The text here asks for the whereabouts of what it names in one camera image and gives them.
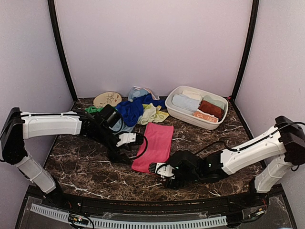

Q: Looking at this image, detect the pink towel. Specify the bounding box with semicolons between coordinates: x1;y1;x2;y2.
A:
132;123;174;173

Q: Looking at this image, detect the large pale blue towel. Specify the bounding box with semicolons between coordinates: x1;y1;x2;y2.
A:
172;94;201;112

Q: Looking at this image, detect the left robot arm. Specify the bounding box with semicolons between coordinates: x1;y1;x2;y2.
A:
0;106;136;208

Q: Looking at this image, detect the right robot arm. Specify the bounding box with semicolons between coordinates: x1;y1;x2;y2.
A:
155;116;305;207

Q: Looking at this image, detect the grey-blue towel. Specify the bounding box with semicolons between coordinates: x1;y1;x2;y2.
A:
110;119;134;133

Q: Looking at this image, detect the beige bird-painted plate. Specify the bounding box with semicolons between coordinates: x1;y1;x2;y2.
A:
93;92;122;108

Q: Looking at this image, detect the royal blue towel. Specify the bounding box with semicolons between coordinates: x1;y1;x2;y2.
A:
115;94;165;127

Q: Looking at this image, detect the orange patterned rolled towel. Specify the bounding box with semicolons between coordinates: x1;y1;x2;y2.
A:
193;110;219;123

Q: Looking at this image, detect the light blue dotted towel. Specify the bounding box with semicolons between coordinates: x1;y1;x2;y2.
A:
128;86;160;102

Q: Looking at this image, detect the pale yellow patterned towel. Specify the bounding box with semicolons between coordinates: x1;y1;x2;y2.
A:
137;103;169;125

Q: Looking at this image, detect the white plastic basin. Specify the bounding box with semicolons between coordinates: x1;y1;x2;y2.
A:
165;86;229;130

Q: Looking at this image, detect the brown rolled towel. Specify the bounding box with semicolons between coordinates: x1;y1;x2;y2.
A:
199;101;224;120

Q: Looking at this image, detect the pale green rolled towel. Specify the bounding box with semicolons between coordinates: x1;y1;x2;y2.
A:
202;94;226;109

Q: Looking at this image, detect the white rolled towel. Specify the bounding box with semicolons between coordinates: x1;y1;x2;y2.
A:
182;90;203;101

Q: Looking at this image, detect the white slotted cable duct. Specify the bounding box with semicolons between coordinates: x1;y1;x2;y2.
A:
30;204;227;229

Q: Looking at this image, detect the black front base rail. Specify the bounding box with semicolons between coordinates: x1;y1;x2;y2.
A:
60;182;269;214

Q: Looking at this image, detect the black left frame post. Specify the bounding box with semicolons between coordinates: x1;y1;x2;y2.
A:
47;0;78;102

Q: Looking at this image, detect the black frame post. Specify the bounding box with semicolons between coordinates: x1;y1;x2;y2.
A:
231;0;260;101
47;0;78;102

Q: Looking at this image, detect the black right frame post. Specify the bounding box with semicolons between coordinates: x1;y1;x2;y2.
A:
231;0;260;101

